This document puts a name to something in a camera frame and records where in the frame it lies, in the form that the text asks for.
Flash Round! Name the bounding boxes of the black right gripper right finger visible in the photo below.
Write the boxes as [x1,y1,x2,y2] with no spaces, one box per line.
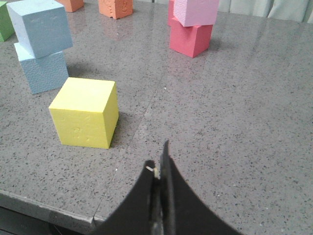
[160,141,239,235]

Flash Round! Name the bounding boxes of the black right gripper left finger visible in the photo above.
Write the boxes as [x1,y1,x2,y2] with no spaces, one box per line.
[92,160,161,235]

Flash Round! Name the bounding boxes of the light blue foam cube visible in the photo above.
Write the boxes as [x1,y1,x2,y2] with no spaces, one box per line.
[14,43,68,94]
[7,0,73,58]

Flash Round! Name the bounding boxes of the yellow foam cube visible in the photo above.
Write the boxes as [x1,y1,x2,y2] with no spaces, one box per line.
[49,77,119,149]

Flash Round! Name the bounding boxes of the red foam cube front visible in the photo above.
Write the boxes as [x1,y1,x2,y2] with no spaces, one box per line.
[169,17,213,58]

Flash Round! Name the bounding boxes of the red foam cube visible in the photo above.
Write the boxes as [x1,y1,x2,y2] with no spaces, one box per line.
[169,17,213,58]
[167,0,175,26]

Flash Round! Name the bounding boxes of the pink foam cube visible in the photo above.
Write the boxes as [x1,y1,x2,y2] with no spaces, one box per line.
[173,0,219,27]

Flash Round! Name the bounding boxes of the orange foam cube dented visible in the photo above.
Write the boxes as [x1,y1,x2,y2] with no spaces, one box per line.
[98,0,133,20]

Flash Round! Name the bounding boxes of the red foam cube rear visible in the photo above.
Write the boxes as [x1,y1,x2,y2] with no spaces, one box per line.
[167,0,175,26]

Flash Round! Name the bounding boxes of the orange foam cube left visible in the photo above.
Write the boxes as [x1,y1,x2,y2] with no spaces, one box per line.
[56,0,84,13]

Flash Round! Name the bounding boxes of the green foam cube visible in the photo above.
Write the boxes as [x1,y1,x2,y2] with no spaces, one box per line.
[0,1,15,42]

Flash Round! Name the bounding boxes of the grey curtain backdrop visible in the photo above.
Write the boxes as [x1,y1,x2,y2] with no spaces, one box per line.
[133,0,313,24]

